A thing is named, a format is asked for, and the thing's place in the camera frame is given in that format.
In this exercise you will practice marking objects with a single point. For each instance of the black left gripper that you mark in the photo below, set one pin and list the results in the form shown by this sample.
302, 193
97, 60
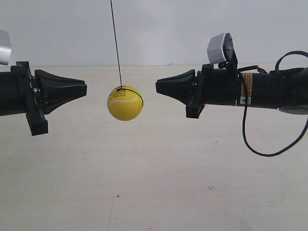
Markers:
20, 95

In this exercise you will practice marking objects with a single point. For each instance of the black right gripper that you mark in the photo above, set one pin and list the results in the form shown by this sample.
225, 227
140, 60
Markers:
209, 86

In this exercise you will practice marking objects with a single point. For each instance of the yellow tennis ball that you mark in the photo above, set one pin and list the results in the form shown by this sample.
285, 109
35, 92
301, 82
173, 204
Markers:
125, 103

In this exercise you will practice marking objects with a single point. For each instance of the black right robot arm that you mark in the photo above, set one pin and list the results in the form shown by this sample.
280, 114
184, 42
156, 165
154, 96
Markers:
285, 90

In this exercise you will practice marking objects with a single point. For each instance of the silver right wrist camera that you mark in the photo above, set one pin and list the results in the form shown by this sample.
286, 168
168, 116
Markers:
220, 48

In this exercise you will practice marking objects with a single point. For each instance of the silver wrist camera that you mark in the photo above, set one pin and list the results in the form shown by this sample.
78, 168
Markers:
5, 47
220, 48

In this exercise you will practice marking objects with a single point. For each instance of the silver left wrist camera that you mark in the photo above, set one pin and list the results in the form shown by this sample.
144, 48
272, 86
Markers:
5, 47

